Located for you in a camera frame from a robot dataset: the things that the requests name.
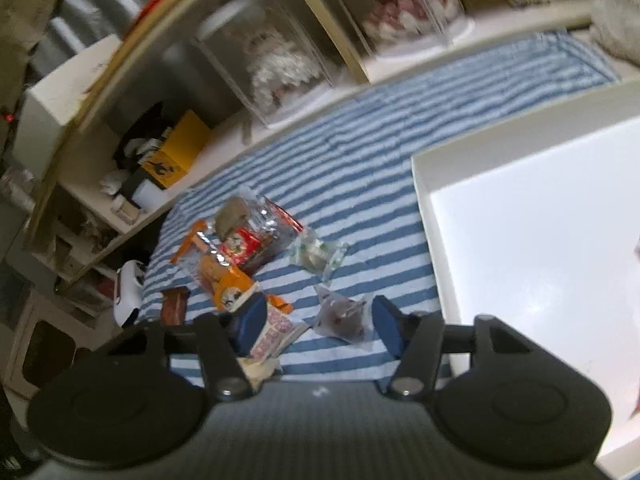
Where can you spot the blue white striped blanket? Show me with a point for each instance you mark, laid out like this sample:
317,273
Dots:
350,160

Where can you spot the white framed cabinet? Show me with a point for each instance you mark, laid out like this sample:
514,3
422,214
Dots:
25,310

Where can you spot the small brown stick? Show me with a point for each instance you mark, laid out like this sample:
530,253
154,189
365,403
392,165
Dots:
247,130

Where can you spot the white cardboard box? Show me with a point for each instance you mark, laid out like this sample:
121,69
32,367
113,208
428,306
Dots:
65,85

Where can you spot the white round jar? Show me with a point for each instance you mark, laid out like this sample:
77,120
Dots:
147,197

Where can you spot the dark brown snack clear packet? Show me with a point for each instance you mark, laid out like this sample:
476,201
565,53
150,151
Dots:
340,315

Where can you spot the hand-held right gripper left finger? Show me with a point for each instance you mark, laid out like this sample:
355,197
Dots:
252,322

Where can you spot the small beige jar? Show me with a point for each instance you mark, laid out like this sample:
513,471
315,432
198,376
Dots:
122,208

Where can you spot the orange snack packet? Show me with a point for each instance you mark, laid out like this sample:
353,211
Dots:
225,280

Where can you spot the green white snack packet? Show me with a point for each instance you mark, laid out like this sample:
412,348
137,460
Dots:
317,252

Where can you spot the white shallow box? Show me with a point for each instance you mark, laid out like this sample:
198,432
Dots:
525,235

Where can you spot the doll in white dress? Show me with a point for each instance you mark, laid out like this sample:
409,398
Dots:
280,70

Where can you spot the crumpled white tissue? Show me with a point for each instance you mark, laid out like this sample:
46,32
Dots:
112,182

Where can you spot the red snack packet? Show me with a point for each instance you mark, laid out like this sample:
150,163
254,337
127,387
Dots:
245,249

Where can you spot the brown chocolate packet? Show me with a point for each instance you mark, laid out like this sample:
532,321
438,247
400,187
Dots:
175,305

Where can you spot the white plastic device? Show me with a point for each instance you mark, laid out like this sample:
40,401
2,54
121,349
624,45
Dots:
127,290

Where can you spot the white-dress doll in case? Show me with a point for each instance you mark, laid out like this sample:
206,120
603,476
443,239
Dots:
300,107

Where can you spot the red cloth item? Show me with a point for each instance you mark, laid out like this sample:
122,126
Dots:
155,5

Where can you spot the black bag with paper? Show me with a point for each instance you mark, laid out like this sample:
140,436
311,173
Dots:
142,132

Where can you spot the clear packet with brown cake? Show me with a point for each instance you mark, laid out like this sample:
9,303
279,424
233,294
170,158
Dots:
232,215

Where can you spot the grey curtain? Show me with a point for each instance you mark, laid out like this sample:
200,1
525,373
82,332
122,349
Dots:
90,10

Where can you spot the red-dress doll in case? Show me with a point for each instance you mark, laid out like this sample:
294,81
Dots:
435,35

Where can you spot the yellow cardboard box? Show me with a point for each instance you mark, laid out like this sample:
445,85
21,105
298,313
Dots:
180,150

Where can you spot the white fluffy cushion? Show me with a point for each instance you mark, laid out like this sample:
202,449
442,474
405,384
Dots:
615,10

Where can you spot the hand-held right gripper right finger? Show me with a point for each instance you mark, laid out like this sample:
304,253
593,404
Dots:
387,322

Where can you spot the wooden shelf unit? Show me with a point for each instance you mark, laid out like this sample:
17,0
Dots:
390,62

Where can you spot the pink patterned snack packet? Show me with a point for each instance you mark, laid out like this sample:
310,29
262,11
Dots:
274,330

